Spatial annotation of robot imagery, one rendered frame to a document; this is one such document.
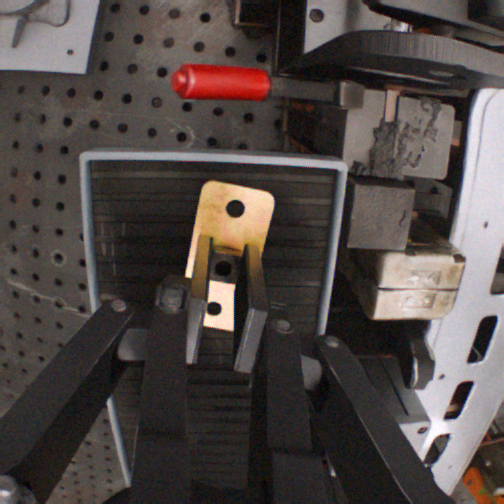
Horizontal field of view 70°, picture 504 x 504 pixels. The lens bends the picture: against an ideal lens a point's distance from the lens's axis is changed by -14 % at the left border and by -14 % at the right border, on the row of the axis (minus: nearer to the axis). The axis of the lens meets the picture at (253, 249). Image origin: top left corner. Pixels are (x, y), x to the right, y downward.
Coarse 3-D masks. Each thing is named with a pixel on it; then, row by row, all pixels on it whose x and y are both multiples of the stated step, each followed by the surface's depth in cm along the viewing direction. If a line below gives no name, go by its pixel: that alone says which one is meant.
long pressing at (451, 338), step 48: (480, 96) 35; (480, 144) 37; (480, 192) 39; (480, 240) 41; (480, 288) 43; (432, 336) 44; (432, 384) 48; (480, 384) 49; (432, 432) 51; (480, 432) 53
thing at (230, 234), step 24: (216, 192) 21; (240, 192) 21; (264, 192) 21; (216, 216) 21; (240, 216) 22; (264, 216) 22; (192, 240) 22; (216, 240) 22; (240, 240) 22; (264, 240) 22; (192, 264) 22; (216, 264) 22; (240, 264) 22; (216, 288) 23
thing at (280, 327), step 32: (288, 352) 14; (256, 384) 14; (288, 384) 12; (256, 416) 12; (288, 416) 11; (256, 448) 11; (288, 448) 9; (256, 480) 9; (288, 480) 8; (320, 480) 8
